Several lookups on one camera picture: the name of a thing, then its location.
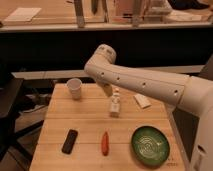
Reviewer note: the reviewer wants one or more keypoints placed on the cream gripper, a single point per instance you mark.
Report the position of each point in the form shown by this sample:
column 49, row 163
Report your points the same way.
column 107, row 88

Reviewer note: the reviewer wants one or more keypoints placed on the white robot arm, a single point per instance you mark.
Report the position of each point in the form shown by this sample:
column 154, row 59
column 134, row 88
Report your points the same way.
column 189, row 93

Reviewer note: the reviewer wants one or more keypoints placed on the green ceramic plate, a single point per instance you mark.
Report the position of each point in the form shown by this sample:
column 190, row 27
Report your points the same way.
column 150, row 146

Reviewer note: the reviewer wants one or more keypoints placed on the small white bottle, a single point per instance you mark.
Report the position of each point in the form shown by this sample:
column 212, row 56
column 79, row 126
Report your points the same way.
column 115, row 103

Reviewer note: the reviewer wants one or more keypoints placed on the white rectangular box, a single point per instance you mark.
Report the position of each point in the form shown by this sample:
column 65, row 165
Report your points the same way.
column 142, row 101

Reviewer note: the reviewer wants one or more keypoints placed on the orange carrot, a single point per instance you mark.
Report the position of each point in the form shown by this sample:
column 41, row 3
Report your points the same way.
column 105, row 144

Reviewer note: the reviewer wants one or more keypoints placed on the black remote control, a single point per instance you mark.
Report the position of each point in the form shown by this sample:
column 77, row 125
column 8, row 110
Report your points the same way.
column 69, row 141

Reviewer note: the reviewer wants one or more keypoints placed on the black chair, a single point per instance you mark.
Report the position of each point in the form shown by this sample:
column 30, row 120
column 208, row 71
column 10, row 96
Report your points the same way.
column 12, row 101

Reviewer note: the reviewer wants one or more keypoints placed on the white paper sheet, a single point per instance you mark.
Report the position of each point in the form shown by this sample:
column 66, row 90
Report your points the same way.
column 22, row 14

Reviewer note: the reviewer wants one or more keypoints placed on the grey metal post left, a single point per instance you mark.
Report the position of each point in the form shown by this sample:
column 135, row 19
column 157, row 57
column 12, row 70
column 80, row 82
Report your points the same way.
column 79, row 13

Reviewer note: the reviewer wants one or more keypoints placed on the grey metal post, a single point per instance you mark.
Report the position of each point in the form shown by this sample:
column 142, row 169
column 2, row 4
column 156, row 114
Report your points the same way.
column 136, row 10
column 79, row 13

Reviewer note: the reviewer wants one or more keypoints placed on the grey metal post right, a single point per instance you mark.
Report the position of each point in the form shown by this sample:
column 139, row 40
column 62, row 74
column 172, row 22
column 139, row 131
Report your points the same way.
column 136, row 10

